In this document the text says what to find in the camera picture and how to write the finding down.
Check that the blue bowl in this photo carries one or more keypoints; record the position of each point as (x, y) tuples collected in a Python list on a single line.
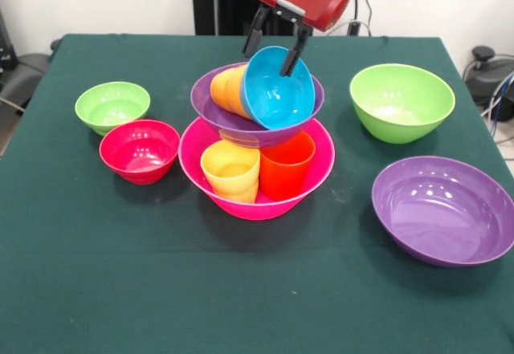
[(273, 93)]

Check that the orange cup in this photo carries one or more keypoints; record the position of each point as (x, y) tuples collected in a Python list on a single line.
[(227, 89)]

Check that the purple bowl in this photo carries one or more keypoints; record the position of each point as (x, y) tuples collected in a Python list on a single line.
[(441, 213), (217, 123)]

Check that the red cup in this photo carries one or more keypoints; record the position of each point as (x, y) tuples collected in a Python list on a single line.
[(285, 169)]

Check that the yellow cup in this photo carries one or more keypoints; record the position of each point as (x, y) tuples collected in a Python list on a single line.
[(231, 169)]

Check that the large green bowl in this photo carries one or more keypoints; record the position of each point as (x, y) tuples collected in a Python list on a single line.
[(401, 97)]

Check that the large pink bowl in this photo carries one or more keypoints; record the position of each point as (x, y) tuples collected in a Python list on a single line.
[(192, 165)]

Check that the small green bowl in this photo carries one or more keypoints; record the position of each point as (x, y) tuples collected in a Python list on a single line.
[(112, 107)]

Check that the small red bowl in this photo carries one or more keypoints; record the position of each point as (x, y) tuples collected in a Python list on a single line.
[(138, 153)]

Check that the black floor stand base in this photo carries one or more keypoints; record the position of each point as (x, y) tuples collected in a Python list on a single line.
[(488, 73), (20, 77)]

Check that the dark green tablecloth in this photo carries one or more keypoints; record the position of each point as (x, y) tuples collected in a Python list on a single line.
[(241, 290)]

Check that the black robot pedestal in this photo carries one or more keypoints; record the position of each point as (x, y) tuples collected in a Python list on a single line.
[(225, 1)]

